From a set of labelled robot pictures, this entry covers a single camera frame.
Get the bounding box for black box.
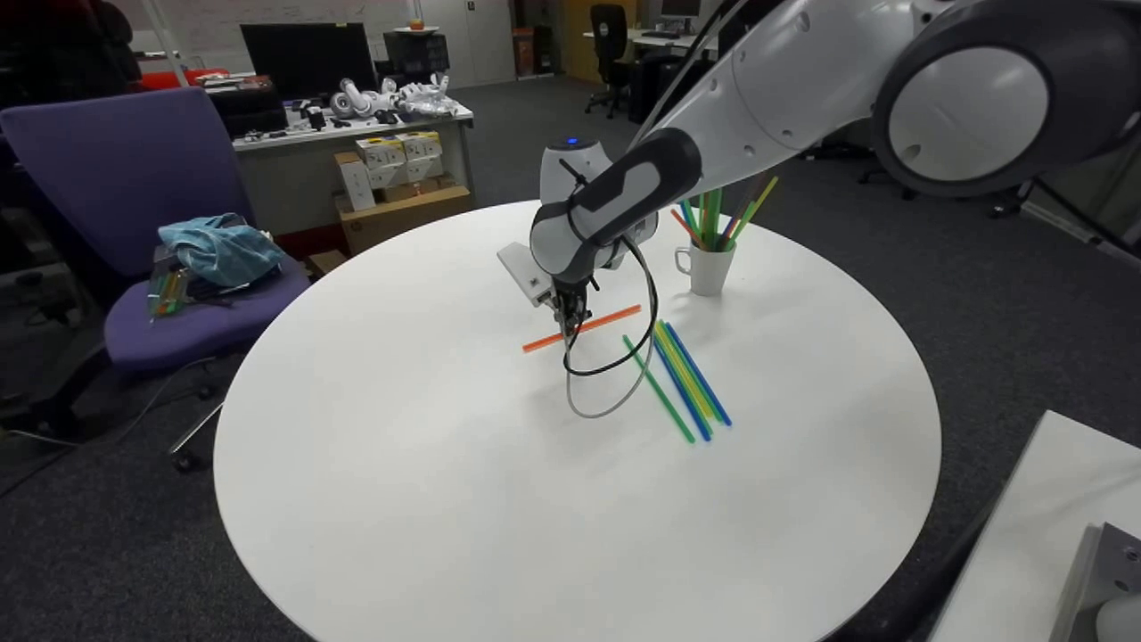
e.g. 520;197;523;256
376;28;453;90

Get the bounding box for white carton box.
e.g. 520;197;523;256
400;129;449;187
354;133;409;197

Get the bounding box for gray metal bracket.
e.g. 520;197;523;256
1049;519;1141;642

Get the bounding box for white platform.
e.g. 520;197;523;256
928;406;1141;642

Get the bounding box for yellow green straw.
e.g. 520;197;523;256
652;324;724;431
721;171;785;249

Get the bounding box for cardboard box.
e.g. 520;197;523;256
333;147;476;256

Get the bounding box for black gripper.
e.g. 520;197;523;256
545;266;595;353

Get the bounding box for black looped cable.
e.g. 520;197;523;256
561;233;664;422

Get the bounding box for clear plastic bags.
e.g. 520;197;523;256
329;70;464;124

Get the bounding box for black office chair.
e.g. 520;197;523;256
584;0;646;122

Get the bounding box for black monitor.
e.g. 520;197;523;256
239;20;381;105

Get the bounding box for teal cloth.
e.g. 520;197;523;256
142;211;290;322

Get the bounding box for purple office chair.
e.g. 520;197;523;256
0;84;312;474

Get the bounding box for thin green straw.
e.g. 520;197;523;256
621;332;697;448

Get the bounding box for white mug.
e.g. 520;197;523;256
670;237;737;300

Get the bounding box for white desk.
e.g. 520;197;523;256
227;99;482;237

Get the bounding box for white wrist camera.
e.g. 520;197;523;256
497;237;561;304

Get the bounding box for blue straw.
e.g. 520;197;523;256
658;317;734;431
646;329;716;445

